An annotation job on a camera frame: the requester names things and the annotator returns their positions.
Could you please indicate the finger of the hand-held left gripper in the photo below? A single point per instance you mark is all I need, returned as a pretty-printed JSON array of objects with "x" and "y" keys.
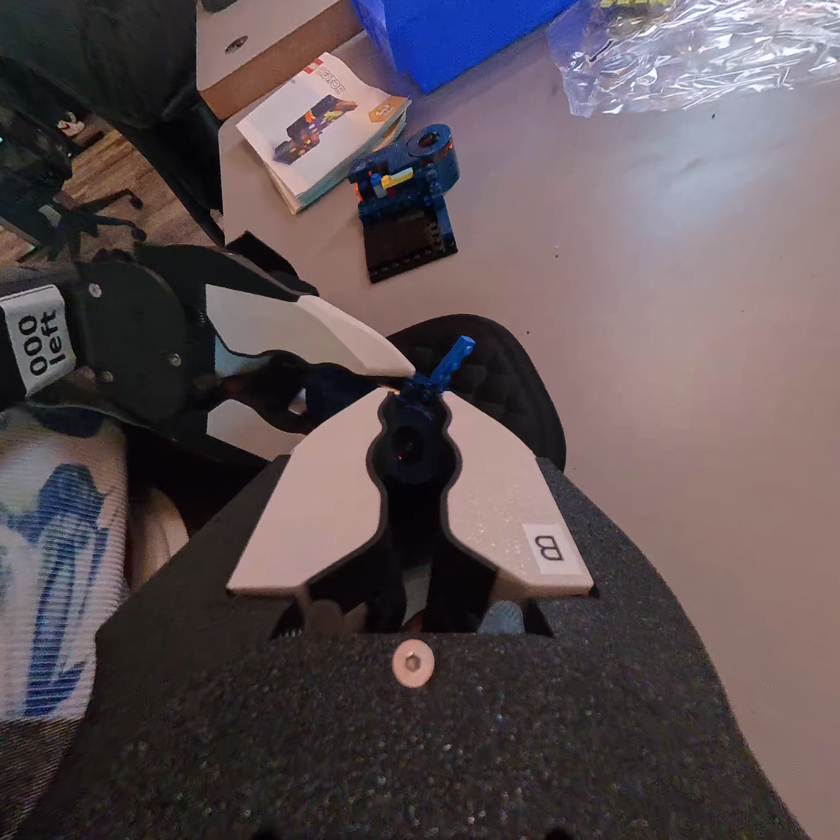
[
  {"x": 308, "y": 328},
  {"x": 253, "y": 430}
]

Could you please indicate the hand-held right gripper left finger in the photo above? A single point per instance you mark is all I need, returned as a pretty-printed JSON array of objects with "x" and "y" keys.
[{"x": 315, "y": 512}]

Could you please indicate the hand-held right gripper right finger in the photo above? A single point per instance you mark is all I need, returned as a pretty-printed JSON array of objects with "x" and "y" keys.
[{"x": 505, "y": 505}]

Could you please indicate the small blue brick plate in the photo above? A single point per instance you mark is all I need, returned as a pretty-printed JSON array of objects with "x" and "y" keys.
[{"x": 453, "y": 361}]

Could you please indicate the blue brick model with base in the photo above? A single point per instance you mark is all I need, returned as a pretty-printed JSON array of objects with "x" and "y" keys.
[{"x": 407, "y": 197}]

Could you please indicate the black quilted pad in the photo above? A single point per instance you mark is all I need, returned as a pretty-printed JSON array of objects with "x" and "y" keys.
[{"x": 512, "y": 394}]

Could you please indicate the black office chair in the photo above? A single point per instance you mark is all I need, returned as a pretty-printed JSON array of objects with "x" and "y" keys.
[
  {"x": 33, "y": 164},
  {"x": 111, "y": 59}
]

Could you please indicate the thick white instruction booklet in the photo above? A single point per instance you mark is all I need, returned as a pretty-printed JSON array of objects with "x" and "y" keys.
[{"x": 308, "y": 131}]

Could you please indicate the grey desk with wooden edge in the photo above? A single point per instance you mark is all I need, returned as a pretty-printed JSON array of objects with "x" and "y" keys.
[{"x": 275, "y": 39}]

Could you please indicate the blue storage bin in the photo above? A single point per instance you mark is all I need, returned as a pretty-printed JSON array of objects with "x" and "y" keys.
[{"x": 459, "y": 39}]

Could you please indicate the person's grey denim jacket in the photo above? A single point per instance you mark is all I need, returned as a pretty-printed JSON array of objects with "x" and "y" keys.
[{"x": 26, "y": 774}]

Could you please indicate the clear plastic bag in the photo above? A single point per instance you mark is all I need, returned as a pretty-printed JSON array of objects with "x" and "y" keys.
[{"x": 689, "y": 59}]

